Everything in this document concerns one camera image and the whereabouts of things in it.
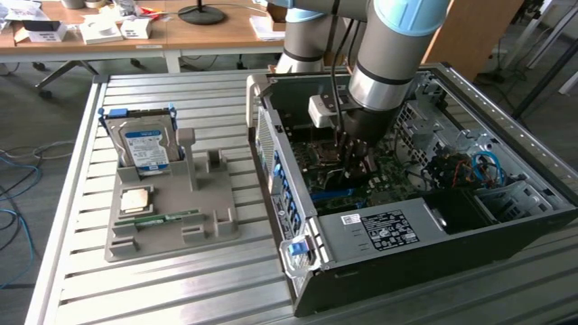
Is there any black and orange wire bundle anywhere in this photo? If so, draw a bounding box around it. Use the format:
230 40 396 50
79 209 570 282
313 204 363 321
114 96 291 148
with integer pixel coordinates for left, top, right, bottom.
422 152 476 189

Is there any blue case latch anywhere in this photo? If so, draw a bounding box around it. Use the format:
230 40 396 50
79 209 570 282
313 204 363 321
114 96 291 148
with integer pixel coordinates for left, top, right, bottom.
289 238 313 255

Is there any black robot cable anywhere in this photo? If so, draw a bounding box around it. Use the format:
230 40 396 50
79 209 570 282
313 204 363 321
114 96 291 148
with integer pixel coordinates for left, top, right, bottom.
329 13 362 150

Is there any desk leg with castors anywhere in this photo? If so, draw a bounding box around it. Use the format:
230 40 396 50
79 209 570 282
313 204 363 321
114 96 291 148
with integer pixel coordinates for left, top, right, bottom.
35 60 101 99

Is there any grey power supply unit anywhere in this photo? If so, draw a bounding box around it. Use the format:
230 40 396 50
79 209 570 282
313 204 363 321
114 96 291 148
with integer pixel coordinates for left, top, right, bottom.
315 198 446 263

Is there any small white labelled box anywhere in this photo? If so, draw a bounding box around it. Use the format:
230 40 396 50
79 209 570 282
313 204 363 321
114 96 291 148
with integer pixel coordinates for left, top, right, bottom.
121 18 154 40

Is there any black open PC case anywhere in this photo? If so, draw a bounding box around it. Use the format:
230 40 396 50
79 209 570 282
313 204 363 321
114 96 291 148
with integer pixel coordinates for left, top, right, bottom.
246 62 578 318

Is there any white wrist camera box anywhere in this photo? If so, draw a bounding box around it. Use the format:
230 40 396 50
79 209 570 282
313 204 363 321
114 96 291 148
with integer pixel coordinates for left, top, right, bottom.
309 95 345 129

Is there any white box with black lid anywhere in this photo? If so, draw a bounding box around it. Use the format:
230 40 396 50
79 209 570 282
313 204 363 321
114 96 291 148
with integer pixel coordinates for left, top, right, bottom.
23 20 68 43

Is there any blue expansion slot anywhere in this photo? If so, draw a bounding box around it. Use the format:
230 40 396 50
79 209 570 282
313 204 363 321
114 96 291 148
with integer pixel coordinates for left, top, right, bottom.
309 190 358 201

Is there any installed dark RAM stick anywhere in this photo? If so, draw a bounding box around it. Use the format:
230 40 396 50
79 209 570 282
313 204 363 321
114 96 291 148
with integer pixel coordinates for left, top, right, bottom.
306 165 376 183

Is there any CPU socket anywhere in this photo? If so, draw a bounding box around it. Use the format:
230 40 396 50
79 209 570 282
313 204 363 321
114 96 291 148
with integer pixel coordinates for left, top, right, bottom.
311 139 347 167

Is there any white paper stack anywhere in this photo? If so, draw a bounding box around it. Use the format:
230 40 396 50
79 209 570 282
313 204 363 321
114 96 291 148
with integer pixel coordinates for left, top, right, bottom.
250 15 286 42

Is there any perforated metal drive cage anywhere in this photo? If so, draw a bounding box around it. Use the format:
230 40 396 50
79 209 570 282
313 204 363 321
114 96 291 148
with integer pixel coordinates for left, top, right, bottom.
390 100 457 170

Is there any hard disk in blue caddy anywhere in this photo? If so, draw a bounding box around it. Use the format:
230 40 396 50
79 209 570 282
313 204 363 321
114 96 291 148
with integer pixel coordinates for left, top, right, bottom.
97 104 186 177

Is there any wide white box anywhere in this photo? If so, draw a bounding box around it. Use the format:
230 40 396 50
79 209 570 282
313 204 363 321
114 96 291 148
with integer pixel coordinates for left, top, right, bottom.
79 22 125 45

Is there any silver CPU chip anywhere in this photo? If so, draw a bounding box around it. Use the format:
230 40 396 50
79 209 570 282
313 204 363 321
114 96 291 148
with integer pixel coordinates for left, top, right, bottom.
119 188 153 215

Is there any black graphics card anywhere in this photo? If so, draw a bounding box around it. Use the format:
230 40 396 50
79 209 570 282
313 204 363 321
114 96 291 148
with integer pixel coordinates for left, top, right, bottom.
315 167 370 194

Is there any blue wire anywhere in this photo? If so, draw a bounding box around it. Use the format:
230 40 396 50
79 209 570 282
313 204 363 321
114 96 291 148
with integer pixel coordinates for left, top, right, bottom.
472 152 508 187

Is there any black round lamp base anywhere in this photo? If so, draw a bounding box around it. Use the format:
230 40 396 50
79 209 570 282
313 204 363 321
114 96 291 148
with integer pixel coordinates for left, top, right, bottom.
178 0 227 25

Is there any green RAM stick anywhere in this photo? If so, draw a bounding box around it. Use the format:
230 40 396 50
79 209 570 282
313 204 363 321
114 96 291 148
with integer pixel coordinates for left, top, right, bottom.
114 209 203 228

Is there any wooden cabinet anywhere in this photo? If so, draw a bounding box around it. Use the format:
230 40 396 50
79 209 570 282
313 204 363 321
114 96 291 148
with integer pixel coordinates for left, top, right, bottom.
420 0 525 82

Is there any white floor cable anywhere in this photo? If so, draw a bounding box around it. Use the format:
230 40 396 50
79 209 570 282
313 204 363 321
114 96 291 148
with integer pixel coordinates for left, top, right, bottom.
0 140 76 160

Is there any black drive box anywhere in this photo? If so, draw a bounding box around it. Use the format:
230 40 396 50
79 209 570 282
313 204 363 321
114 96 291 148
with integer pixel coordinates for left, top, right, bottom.
424 188 501 235

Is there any grey parts rack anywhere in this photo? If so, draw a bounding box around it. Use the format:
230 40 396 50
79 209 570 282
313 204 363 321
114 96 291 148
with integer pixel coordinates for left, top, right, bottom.
105 127 241 263

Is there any silver disk bay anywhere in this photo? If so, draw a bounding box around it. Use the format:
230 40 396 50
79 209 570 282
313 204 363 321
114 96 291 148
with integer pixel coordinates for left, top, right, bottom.
474 181 554 221

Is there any blue floor cable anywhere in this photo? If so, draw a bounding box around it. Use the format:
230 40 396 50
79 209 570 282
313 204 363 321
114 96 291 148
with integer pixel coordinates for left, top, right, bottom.
0 148 44 288

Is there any wooden desk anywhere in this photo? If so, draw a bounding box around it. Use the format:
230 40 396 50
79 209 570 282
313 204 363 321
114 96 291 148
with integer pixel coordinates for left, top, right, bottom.
0 0 416 74

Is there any green motherboard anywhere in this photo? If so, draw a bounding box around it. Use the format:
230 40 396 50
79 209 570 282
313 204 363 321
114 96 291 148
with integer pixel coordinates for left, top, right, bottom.
289 123 430 216

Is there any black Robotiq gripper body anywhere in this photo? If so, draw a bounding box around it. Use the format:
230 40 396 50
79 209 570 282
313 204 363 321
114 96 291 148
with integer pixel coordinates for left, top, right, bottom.
341 107 400 147

